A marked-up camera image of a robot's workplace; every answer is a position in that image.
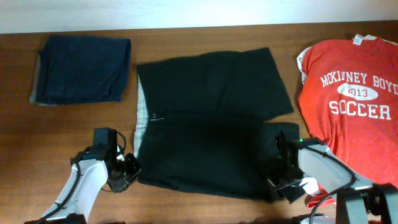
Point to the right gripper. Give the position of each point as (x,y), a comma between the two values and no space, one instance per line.
(283,179)

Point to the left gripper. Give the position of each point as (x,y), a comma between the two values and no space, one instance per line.
(125,175)

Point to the black shorts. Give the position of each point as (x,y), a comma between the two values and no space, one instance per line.
(209,124)

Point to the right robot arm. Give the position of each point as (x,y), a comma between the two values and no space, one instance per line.
(350,196)

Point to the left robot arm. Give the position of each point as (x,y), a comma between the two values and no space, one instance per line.
(90,172)

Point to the red soccer t-shirt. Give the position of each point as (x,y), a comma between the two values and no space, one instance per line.
(349,101)

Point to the folded navy blue garment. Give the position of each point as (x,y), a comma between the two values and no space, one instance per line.
(76,69)

